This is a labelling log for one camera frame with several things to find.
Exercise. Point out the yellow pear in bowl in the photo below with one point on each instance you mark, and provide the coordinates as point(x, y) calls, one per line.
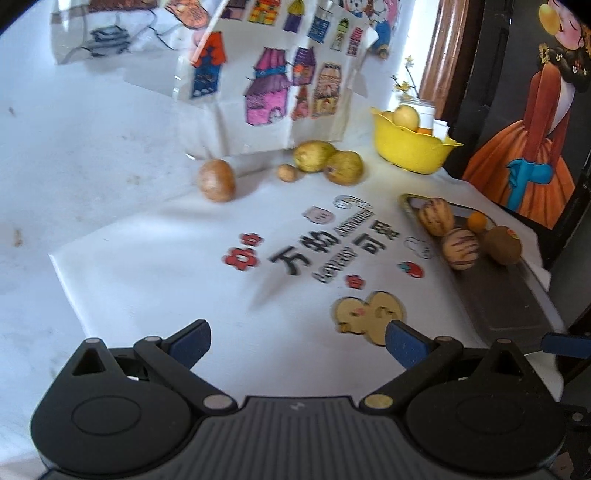
point(406, 116)

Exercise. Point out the girl in orange dress painting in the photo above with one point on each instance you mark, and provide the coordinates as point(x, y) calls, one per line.
point(522, 168)

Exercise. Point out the brown wooden door frame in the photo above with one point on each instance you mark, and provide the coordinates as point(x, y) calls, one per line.
point(451, 55)

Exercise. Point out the white paper roll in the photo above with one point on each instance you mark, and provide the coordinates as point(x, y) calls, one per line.
point(440, 129)

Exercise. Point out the houses drawing paper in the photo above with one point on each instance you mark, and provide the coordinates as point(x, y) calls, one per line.
point(268, 75)

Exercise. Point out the small orange on tray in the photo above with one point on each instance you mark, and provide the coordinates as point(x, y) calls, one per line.
point(477, 222)

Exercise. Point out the white printed table cloth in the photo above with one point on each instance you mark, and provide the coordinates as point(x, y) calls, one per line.
point(265, 271)

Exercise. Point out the white jar with flowers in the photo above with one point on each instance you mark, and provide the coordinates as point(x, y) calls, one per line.
point(408, 93)

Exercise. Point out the yellow plastic bowl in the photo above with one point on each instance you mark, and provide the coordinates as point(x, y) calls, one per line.
point(412, 151)

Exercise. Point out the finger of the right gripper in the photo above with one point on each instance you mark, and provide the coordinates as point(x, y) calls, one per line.
point(566, 345)

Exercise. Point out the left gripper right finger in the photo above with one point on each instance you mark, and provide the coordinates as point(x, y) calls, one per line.
point(427, 362)

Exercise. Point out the bear and girl drawing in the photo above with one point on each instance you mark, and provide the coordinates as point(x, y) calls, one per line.
point(383, 17)

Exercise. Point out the metal baking tray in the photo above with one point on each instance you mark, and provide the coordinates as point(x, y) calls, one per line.
point(498, 301)

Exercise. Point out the striped pepino melon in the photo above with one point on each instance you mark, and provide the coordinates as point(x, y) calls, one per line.
point(461, 249)
point(437, 217)

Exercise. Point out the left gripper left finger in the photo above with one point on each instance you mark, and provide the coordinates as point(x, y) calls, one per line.
point(169, 362)

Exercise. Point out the small brown round fruit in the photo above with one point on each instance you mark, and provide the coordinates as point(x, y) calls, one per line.
point(287, 173)

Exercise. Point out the yellow green mango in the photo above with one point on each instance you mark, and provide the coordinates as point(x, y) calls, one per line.
point(345, 168)
point(311, 156)

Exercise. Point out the brown kiwi with sticker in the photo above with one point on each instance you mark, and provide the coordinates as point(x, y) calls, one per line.
point(503, 245)

